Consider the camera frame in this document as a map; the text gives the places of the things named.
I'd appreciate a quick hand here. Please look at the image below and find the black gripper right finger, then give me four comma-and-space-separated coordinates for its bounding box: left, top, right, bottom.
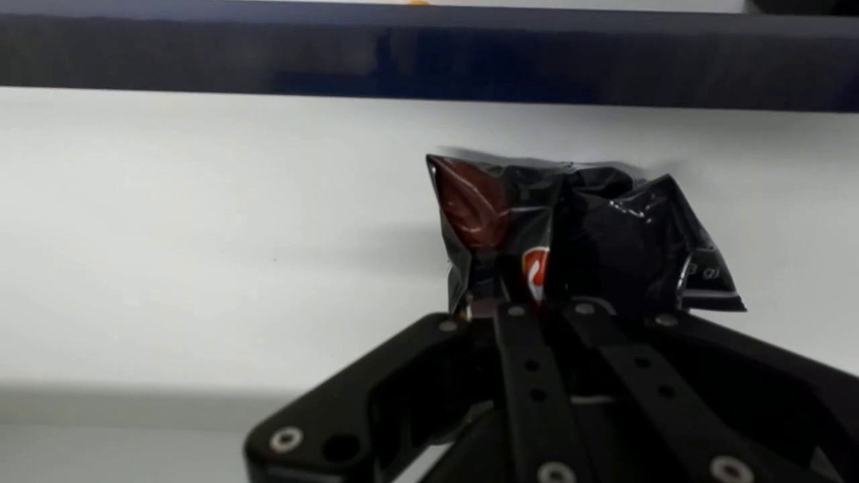
558, 299, 859, 483

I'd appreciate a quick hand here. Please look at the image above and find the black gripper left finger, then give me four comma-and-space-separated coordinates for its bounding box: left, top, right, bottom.
241, 300, 590, 483

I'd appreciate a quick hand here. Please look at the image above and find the black snack packet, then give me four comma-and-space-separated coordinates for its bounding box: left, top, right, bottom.
425, 151, 747, 323

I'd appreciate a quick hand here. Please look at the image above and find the blue white wall cabinet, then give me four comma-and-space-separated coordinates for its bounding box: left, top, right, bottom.
0, 0, 859, 483

